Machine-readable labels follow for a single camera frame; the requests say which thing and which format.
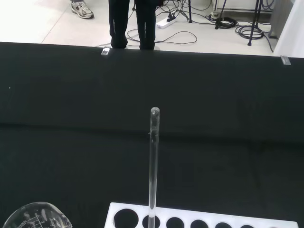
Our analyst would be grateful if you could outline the clear glass beaker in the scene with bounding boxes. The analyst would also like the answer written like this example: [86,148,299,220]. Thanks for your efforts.
[0,201,72,228]

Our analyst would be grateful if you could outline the white test tube rack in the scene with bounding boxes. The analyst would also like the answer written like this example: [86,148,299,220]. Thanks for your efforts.
[104,202,299,228]

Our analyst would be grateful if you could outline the black cloth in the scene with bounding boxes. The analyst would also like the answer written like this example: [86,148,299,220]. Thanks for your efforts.
[0,41,304,228]

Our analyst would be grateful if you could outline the person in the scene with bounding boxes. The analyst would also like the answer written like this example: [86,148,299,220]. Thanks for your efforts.
[108,0,158,51]
[70,0,95,19]

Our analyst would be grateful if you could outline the white power strip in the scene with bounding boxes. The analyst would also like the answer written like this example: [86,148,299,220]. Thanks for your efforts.
[156,17,178,30]

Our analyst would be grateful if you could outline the coiled black cable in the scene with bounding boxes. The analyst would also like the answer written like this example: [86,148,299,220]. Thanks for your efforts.
[235,23,274,53]
[214,17,238,30]

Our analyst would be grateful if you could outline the loose black floor cable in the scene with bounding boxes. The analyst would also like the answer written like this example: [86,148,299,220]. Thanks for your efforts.
[126,28,198,45]

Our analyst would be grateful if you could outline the black tripod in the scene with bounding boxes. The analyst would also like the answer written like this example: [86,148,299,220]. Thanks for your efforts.
[186,0,193,24]
[247,0,265,47]

